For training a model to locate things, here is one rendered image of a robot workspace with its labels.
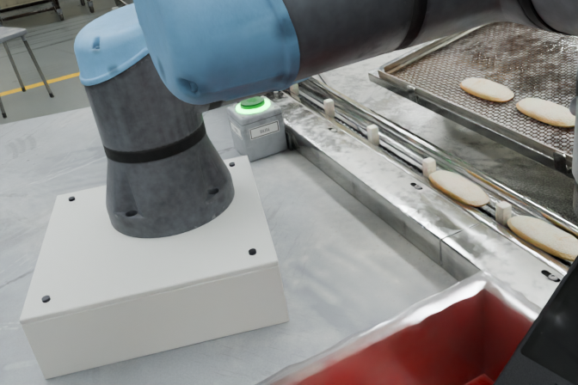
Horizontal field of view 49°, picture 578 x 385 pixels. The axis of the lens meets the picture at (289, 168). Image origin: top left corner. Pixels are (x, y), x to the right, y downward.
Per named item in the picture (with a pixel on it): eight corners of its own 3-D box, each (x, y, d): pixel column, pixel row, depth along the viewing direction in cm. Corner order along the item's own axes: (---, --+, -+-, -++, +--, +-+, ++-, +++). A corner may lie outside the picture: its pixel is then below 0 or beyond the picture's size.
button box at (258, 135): (235, 165, 109) (223, 105, 104) (277, 151, 111) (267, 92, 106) (253, 183, 102) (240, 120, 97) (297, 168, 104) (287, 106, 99)
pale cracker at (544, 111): (508, 109, 87) (507, 102, 86) (530, 97, 88) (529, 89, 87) (566, 132, 79) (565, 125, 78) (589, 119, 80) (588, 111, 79)
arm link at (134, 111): (92, 127, 75) (56, 14, 69) (199, 95, 80) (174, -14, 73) (110, 163, 65) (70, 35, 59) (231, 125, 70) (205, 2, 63)
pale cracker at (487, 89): (453, 88, 97) (451, 81, 96) (473, 77, 97) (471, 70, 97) (500, 106, 88) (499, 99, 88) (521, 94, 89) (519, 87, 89)
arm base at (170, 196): (113, 253, 69) (85, 172, 64) (107, 191, 82) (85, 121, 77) (247, 215, 72) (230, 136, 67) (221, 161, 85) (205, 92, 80)
